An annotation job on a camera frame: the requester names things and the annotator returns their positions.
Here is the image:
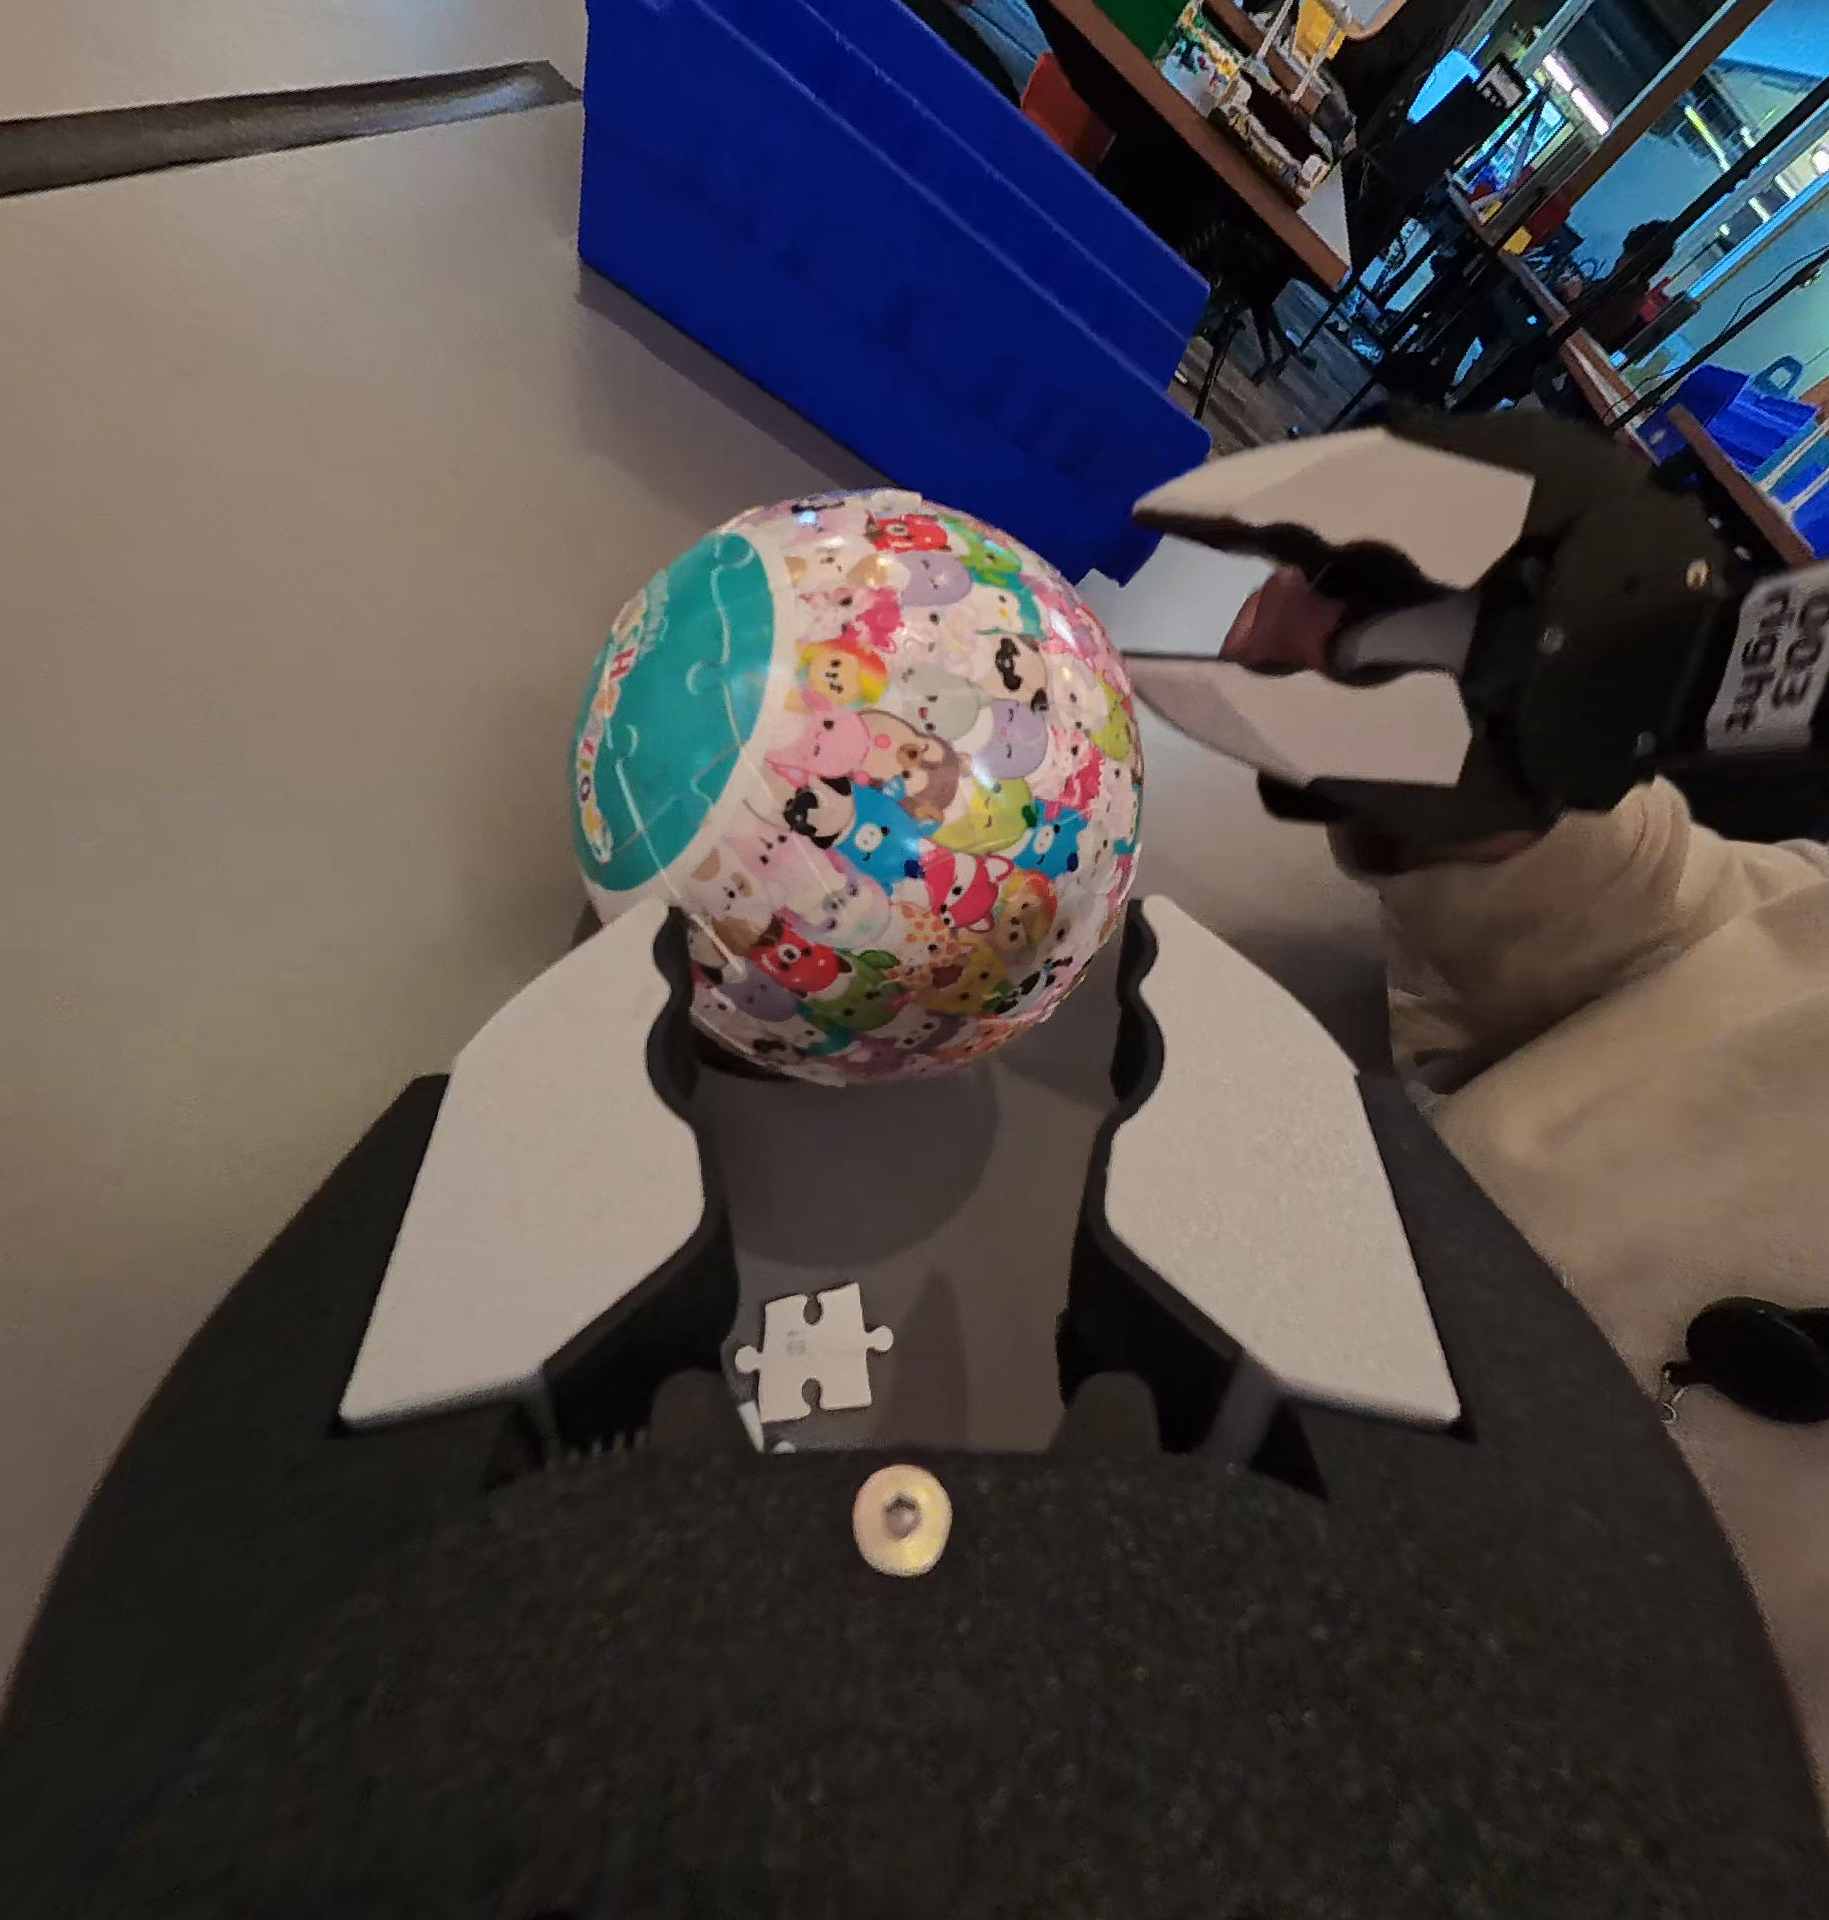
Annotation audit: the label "long wooden table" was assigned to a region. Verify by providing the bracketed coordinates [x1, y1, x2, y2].
[1031, 0, 1355, 286]

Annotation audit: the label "person's beige sweatshirt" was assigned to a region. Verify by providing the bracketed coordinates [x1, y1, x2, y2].
[1422, 958, 1829, 1701]

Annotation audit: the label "colourful puzzle ball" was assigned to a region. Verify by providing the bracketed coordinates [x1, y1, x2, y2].
[571, 485, 1147, 1088]

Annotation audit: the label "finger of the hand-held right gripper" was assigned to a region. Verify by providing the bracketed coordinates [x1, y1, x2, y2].
[1130, 421, 1543, 607]
[1116, 650, 1477, 826]

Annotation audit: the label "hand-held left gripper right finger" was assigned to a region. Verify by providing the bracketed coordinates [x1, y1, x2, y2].
[1061, 892, 1460, 1427]

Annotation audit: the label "black badge reel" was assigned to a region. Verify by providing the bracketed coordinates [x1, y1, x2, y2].
[1665, 1301, 1829, 1425]

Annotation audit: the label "black tape strip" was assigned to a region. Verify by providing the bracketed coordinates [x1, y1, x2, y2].
[0, 61, 587, 207]

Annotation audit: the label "grey-backed puzzle piece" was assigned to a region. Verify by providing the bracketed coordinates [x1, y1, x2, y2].
[733, 1284, 899, 1425]

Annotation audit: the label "wooden table with bins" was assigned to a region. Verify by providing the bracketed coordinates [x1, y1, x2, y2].
[1551, 324, 1821, 570]

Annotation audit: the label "row of small blue bins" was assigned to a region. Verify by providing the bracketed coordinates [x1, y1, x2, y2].
[1678, 359, 1829, 558]

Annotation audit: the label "person's right forearm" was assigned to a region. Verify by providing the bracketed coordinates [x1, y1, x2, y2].
[1380, 779, 1829, 1110]

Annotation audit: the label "stacked blue plastic bins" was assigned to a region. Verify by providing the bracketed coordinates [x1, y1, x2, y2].
[575, 0, 1214, 584]

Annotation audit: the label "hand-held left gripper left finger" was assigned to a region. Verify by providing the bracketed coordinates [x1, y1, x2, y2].
[340, 897, 738, 1427]

